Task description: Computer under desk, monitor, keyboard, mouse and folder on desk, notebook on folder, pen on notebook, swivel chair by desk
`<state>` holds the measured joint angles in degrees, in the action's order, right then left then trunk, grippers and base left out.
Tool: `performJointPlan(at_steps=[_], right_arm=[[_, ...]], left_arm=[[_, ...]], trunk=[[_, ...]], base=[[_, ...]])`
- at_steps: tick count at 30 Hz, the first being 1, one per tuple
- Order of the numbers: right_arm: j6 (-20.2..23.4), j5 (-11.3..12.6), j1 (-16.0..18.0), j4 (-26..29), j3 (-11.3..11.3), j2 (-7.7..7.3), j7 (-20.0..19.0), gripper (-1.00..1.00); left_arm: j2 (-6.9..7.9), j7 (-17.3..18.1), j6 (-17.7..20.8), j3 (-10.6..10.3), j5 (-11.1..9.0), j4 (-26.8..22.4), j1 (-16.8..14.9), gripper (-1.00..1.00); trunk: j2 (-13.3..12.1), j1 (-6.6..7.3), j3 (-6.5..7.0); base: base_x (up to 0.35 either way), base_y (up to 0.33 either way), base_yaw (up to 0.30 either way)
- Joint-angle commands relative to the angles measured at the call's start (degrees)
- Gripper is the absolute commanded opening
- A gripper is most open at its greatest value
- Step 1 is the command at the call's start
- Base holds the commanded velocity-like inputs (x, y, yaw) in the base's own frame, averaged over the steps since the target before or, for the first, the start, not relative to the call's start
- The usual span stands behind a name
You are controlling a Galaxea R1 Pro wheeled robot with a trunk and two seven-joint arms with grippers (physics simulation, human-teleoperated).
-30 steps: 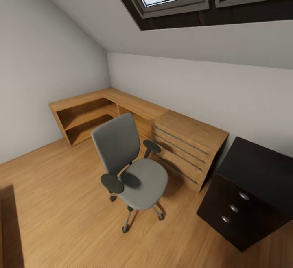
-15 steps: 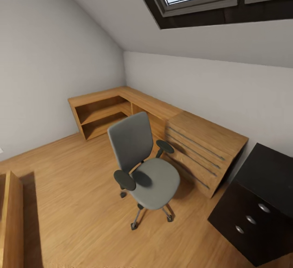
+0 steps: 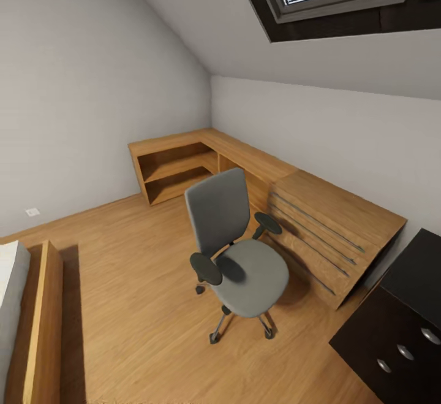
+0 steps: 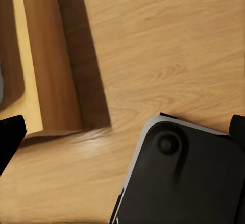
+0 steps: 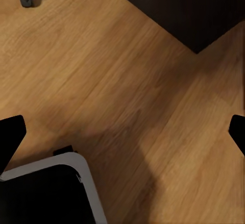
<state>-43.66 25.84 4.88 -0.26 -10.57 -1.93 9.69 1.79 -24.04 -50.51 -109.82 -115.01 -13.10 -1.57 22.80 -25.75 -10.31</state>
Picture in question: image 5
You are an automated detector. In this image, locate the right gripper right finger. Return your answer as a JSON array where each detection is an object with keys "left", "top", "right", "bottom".
[{"left": 229, "top": 114, "right": 245, "bottom": 156}]

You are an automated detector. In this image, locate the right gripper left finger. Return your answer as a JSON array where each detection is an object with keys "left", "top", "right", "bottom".
[{"left": 0, "top": 115, "right": 27, "bottom": 176}]

